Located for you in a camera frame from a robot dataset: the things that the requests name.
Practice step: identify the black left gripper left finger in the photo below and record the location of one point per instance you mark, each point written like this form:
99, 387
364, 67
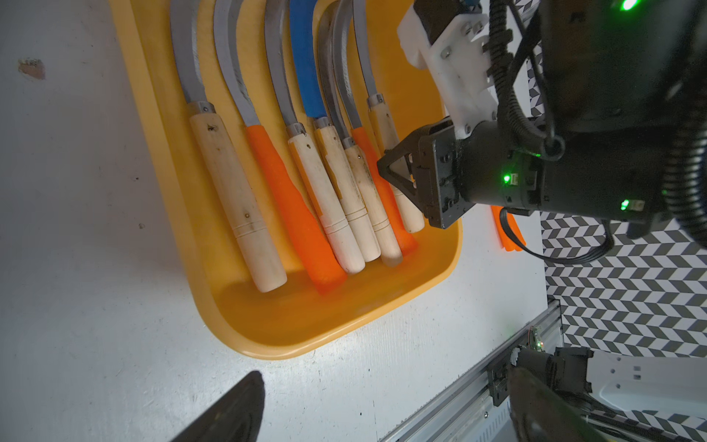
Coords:
237, 416

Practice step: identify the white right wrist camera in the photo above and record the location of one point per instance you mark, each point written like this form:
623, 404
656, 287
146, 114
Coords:
448, 39

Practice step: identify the yellow plastic storage tray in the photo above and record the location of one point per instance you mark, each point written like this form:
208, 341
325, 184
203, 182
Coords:
294, 319

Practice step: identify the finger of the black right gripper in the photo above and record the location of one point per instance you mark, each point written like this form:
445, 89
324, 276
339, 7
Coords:
406, 186
409, 158

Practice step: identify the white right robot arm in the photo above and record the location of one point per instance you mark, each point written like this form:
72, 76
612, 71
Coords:
591, 108

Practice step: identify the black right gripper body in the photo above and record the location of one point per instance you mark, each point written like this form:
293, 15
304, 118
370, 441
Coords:
613, 175

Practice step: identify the sickle with wooden handle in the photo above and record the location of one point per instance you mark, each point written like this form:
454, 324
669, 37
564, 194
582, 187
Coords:
379, 115
353, 153
310, 166
221, 158

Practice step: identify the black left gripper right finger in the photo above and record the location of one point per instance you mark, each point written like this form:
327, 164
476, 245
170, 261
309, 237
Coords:
538, 414

